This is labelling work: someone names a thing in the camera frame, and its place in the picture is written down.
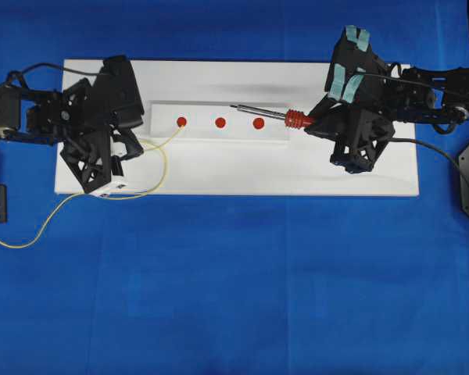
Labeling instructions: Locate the red dot mark left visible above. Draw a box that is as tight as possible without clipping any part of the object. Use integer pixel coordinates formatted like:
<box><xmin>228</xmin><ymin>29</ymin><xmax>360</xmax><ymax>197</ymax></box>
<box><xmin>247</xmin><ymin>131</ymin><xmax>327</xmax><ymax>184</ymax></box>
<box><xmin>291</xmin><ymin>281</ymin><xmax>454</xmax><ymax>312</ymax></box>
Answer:
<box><xmin>177</xmin><ymin>116</ymin><xmax>187</xmax><ymax>127</ymax></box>

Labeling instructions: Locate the red dot mark right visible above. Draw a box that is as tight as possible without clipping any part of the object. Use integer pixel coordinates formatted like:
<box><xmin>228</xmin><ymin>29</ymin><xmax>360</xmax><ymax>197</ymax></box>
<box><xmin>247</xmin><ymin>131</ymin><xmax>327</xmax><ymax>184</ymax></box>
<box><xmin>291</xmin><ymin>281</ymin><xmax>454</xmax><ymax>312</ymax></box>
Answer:
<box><xmin>252</xmin><ymin>117</ymin><xmax>265</xmax><ymax>130</ymax></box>

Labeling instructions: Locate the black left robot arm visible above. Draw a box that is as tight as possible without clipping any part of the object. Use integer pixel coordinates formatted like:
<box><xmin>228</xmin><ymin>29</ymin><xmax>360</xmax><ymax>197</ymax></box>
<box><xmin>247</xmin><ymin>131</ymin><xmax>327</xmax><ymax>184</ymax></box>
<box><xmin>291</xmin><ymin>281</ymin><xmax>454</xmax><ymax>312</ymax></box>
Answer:
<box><xmin>0</xmin><ymin>55</ymin><xmax>144</xmax><ymax>194</ymax></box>

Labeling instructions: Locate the white foam board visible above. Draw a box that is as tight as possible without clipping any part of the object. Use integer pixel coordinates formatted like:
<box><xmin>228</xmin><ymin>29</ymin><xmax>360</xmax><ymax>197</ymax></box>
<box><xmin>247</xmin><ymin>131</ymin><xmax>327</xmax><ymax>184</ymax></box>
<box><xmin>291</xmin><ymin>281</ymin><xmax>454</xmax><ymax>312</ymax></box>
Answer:
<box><xmin>53</xmin><ymin>58</ymin><xmax>421</xmax><ymax>198</ymax></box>

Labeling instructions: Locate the red dot mark middle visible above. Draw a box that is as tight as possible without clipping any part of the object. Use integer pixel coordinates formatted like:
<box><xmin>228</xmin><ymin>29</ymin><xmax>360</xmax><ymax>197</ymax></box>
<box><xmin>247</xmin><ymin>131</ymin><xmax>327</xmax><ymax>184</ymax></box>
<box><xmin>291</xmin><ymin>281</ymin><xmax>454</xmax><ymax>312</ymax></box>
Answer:
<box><xmin>215</xmin><ymin>117</ymin><xmax>226</xmax><ymax>129</ymax></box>

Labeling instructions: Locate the red soldering iron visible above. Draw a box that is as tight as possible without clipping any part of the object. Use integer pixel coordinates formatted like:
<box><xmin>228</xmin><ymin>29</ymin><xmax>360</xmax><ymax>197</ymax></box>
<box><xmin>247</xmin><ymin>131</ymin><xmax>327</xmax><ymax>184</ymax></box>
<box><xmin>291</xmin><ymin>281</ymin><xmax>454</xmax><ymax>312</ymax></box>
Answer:
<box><xmin>230</xmin><ymin>105</ymin><xmax>317</xmax><ymax>129</ymax></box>

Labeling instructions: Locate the red dot mark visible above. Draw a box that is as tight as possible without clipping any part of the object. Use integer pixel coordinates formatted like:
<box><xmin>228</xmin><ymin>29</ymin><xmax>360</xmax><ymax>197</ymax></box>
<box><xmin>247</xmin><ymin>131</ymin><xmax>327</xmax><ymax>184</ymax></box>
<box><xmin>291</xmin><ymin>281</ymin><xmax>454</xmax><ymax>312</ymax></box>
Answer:
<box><xmin>215</xmin><ymin>117</ymin><xmax>226</xmax><ymax>129</ymax></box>
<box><xmin>177</xmin><ymin>116</ymin><xmax>187</xmax><ymax>127</ymax></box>
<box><xmin>252</xmin><ymin>117</ymin><xmax>265</xmax><ymax>130</ymax></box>

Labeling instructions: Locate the black soldering iron cable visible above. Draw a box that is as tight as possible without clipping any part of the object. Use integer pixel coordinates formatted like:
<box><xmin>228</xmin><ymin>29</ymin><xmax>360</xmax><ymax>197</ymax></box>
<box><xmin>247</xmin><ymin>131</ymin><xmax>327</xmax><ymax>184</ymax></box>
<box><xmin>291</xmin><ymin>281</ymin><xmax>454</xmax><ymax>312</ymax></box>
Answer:
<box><xmin>386</xmin><ymin>136</ymin><xmax>469</xmax><ymax>220</ymax></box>

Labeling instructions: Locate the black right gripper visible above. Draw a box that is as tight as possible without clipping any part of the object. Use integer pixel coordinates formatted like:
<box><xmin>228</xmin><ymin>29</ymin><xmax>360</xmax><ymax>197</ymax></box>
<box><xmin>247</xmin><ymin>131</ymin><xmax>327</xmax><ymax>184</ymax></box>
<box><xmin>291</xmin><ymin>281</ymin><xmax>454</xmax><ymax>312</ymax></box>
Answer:
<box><xmin>304</xmin><ymin>25</ymin><xmax>395</xmax><ymax>174</ymax></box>

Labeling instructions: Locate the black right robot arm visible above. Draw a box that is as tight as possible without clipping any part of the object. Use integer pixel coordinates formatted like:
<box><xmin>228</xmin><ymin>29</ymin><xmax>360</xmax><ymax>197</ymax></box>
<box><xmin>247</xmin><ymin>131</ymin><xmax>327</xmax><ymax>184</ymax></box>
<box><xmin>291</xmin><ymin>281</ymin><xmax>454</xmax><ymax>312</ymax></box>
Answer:
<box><xmin>235</xmin><ymin>25</ymin><xmax>469</xmax><ymax>173</ymax></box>

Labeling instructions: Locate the yellow solder wire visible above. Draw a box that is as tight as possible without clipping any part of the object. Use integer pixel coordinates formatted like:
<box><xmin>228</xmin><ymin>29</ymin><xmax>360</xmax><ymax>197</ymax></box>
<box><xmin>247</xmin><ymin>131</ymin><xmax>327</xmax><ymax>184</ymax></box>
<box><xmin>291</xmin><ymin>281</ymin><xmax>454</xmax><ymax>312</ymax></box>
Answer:
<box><xmin>0</xmin><ymin>123</ymin><xmax>188</xmax><ymax>249</ymax></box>

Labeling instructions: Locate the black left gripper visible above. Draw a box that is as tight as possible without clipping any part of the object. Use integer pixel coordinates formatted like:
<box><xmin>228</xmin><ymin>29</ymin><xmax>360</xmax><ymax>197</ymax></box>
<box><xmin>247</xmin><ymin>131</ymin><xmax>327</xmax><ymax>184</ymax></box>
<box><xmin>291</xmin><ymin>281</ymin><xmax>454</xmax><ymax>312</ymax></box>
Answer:
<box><xmin>59</xmin><ymin>55</ymin><xmax>144</xmax><ymax>196</ymax></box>

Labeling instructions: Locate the black camera cable left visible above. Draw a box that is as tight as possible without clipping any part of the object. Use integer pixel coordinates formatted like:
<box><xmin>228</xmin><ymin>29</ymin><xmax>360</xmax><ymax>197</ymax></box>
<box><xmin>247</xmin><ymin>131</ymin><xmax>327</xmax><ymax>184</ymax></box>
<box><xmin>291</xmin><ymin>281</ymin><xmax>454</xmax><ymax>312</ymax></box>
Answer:
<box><xmin>7</xmin><ymin>62</ymin><xmax>106</xmax><ymax>85</ymax></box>

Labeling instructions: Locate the blue table cloth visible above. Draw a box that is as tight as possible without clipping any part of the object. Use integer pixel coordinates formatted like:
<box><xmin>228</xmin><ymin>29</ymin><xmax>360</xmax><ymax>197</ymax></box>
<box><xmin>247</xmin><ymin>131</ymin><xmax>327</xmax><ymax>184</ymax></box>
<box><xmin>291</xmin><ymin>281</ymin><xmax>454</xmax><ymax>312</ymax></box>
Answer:
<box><xmin>0</xmin><ymin>1</ymin><xmax>469</xmax><ymax>374</ymax></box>

